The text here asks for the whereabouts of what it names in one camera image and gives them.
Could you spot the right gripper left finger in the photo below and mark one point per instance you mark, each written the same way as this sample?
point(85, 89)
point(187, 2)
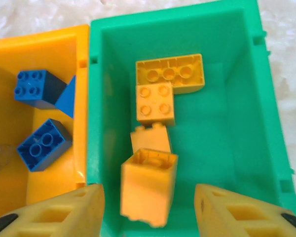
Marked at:
point(64, 214)

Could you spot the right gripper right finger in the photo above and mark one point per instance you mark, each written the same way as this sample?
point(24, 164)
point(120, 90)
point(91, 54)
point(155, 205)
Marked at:
point(236, 217)

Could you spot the small yellow lego brick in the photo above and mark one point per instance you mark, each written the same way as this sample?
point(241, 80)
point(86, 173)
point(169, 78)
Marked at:
point(148, 190)
point(155, 105)
point(150, 140)

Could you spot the small blue lego brick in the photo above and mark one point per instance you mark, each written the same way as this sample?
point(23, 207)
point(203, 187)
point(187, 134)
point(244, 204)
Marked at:
point(34, 86)
point(67, 98)

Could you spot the green plastic bin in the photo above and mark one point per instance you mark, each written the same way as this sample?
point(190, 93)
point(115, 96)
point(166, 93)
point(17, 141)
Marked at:
point(224, 123)

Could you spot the long yellow lego brick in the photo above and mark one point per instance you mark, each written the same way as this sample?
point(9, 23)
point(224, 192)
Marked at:
point(170, 74)

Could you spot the yellow plastic bin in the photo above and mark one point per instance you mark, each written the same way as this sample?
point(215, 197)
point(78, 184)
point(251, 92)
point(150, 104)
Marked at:
point(51, 49)

